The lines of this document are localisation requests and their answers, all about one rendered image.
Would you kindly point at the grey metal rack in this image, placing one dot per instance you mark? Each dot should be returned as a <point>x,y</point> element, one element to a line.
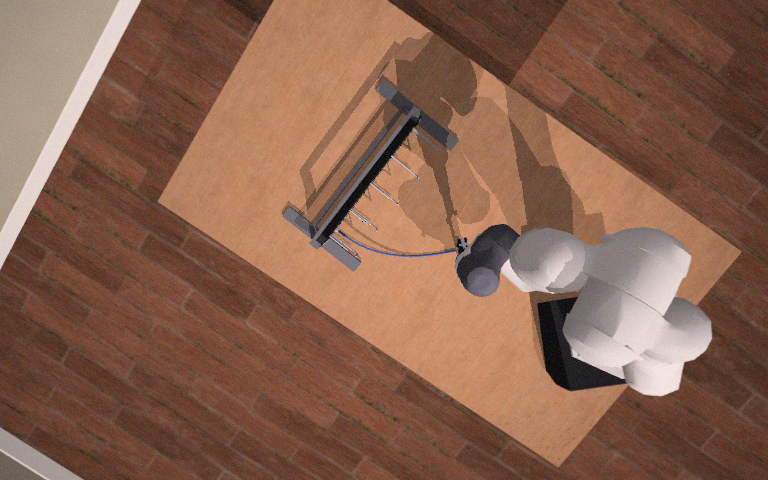
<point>322,237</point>

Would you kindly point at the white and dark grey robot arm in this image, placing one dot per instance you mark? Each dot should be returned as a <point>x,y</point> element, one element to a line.
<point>628,303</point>

